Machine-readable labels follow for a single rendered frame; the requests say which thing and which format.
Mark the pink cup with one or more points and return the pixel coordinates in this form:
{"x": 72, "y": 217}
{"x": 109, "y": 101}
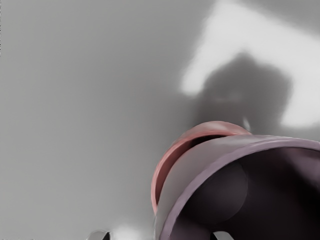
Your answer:
{"x": 165, "y": 160}

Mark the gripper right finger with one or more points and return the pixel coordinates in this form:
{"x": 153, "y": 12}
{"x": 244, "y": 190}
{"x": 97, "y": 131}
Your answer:
{"x": 223, "y": 236}

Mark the mauve purple cup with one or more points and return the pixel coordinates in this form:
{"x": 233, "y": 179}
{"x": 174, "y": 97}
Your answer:
{"x": 250, "y": 190}

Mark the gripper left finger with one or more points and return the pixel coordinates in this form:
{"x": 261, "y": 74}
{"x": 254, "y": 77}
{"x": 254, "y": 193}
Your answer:
{"x": 98, "y": 236}

